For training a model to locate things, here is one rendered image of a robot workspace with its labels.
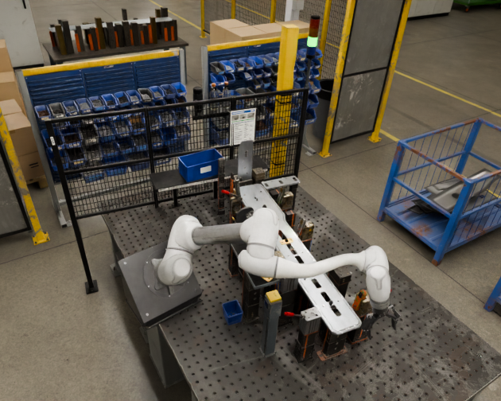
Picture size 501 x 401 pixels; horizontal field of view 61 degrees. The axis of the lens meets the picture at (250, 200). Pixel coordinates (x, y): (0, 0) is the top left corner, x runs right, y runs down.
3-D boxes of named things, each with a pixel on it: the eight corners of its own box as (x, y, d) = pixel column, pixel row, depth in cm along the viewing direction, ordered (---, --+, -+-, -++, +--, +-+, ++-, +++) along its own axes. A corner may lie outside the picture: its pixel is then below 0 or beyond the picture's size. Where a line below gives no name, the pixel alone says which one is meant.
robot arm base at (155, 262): (155, 297, 245) (157, 297, 240) (150, 259, 249) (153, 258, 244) (185, 291, 254) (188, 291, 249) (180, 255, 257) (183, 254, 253)
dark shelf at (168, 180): (269, 170, 332) (269, 167, 330) (155, 192, 302) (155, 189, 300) (258, 157, 348) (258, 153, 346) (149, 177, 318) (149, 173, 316)
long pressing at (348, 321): (368, 324, 218) (369, 322, 217) (331, 337, 211) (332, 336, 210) (260, 183, 319) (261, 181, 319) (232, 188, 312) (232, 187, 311)
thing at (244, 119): (255, 142, 338) (257, 106, 320) (228, 146, 331) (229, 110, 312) (254, 141, 340) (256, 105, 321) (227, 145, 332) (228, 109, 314)
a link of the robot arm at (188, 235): (160, 248, 242) (169, 213, 249) (181, 257, 253) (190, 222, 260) (260, 244, 190) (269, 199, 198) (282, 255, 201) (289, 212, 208)
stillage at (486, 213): (450, 190, 502) (479, 116, 446) (512, 228, 447) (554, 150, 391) (375, 219, 451) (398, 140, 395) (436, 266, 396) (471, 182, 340)
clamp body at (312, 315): (315, 360, 233) (325, 317, 212) (297, 366, 229) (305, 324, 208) (307, 345, 240) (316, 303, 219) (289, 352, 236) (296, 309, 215)
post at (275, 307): (276, 353, 235) (283, 301, 209) (264, 358, 232) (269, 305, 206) (270, 343, 240) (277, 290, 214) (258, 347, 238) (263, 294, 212)
